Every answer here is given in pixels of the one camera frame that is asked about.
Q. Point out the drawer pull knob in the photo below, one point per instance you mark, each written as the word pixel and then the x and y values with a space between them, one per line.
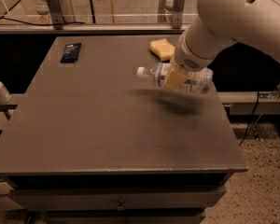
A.
pixel 120 207

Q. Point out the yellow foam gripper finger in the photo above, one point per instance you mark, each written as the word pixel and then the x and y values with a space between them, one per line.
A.
pixel 175 78

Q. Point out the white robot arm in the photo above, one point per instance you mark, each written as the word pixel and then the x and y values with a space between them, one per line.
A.
pixel 220 24

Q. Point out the grey drawer cabinet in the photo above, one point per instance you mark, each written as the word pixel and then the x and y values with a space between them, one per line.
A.
pixel 91 133

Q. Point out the blue label plastic bottle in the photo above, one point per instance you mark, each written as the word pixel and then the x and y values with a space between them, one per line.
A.
pixel 165 75

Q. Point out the yellow sponge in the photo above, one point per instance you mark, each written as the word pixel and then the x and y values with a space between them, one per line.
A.
pixel 163 49

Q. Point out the metal rail frame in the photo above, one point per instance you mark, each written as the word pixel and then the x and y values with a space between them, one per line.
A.
pixel 59 25

